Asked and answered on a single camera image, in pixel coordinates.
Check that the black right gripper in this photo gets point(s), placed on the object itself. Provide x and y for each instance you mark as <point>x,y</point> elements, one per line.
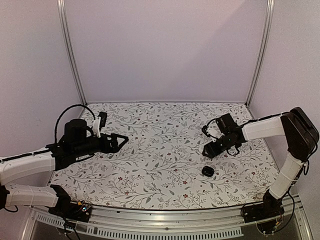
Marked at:
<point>212,152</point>

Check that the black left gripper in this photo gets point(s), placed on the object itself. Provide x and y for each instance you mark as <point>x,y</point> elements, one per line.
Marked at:
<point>114,148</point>

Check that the white earbud charging case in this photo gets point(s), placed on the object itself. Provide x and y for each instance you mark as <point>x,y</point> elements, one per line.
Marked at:
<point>213,132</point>

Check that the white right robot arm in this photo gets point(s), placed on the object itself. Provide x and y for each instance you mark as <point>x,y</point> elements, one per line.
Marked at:
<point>300,133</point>

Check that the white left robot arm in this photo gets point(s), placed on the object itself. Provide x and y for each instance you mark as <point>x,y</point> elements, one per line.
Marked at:
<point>78,142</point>

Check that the floral patterned table mat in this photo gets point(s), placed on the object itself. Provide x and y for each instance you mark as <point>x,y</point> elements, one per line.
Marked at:
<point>160,167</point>

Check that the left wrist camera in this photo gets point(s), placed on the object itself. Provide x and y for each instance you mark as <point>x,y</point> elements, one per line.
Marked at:
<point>102,118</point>

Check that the front aluminium rail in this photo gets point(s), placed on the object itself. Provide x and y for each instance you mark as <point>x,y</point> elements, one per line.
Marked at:
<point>223,223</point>

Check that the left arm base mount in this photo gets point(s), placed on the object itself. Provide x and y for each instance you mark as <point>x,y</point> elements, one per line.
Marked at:
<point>68,209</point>

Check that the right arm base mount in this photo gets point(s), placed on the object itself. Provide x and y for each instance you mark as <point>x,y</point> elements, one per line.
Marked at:
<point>269,208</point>

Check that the left aluminium frame post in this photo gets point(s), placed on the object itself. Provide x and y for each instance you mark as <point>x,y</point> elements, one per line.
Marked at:
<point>61,7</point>

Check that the aluminium frame post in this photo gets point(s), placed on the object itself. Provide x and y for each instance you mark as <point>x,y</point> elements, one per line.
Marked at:
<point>262,51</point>
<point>61,7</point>

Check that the right aluminium frame post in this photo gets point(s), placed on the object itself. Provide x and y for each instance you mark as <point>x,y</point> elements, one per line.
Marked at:
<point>262,51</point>

